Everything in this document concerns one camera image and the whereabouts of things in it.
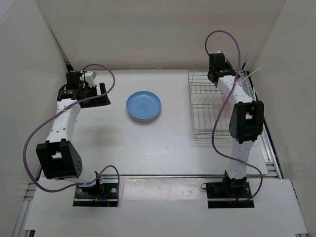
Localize blue plate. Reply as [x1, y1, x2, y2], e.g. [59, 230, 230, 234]
[126, 91, 162, 119]

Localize purple plate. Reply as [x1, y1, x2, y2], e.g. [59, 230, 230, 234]
[130, 117, 157, 122]

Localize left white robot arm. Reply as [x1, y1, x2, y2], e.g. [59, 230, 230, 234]
[36, 71, 110, 198]

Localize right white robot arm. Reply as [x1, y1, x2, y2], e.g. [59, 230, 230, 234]
[207, 52, 264, 198]

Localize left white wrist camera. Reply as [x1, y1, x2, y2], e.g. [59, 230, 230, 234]
[80, 71, 97, 87]

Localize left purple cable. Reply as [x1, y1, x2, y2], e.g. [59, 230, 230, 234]
[23, 64, 120, 207]

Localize purple cable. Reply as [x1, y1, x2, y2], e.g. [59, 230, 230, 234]
[23, 64, 120, 207]
[204, 30, 263, 203]

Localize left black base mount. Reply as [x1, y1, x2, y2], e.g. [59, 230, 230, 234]
[73, 177, 120, 207]

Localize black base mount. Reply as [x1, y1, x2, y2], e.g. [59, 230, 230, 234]
[200, 176, 254, 209]
[73, 177, 120, 207]

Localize white wire dish rack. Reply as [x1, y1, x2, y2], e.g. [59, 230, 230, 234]
[187, 70, 250, 139]

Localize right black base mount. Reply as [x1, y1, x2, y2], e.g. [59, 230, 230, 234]
[200, 176, 254, 209]

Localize white cable tie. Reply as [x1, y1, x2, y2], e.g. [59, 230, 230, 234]
[234, 63, 266, 84]

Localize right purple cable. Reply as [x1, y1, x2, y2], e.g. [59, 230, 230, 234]
[204, 30, 263, 203]

